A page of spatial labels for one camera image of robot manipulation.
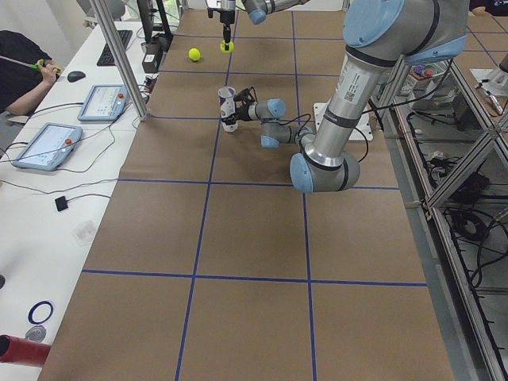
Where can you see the small black square device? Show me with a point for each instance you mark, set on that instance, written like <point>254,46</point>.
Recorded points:
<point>61,203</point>

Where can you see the teach pendant tablet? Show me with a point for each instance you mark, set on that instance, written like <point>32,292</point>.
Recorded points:
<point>50,147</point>
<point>104,103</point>

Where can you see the aluminium frame rack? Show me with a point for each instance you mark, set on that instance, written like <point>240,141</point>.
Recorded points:
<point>451,133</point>

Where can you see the black box with label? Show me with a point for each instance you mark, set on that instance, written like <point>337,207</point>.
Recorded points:
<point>154,52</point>

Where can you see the near teach pendant tablet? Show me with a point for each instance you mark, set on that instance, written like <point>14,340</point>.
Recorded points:
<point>50,147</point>

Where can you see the blue tape roll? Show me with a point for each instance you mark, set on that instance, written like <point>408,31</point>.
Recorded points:
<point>40,312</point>

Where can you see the seated person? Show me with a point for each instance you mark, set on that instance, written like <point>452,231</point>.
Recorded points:
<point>27,74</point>

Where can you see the Roland Garros tennis ball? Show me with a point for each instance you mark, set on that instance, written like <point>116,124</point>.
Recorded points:
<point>227,47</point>

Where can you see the red cylinder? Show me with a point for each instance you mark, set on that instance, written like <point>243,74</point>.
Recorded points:
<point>15,350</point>

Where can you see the aluminium frame post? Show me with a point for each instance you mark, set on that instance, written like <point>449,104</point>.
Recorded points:
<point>109,31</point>

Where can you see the Wilson tennis ball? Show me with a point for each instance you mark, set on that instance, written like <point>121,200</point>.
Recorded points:
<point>194,55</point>

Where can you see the black computer mouse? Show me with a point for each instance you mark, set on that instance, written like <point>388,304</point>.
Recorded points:
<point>75,76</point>

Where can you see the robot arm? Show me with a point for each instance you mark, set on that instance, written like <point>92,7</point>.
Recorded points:
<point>376,35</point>
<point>257,11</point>

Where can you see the monitor stand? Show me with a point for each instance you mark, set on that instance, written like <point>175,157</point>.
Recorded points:
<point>148,11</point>

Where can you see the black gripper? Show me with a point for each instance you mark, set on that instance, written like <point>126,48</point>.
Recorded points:
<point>244,111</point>
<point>225,17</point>

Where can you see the far teach pendant tablet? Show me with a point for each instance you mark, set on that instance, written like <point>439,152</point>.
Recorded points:
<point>104,103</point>

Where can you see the grey metal disc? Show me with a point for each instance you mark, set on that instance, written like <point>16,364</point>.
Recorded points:
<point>36,333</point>

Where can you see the white tennis ball can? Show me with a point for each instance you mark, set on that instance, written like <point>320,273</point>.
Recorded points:
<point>227,106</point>

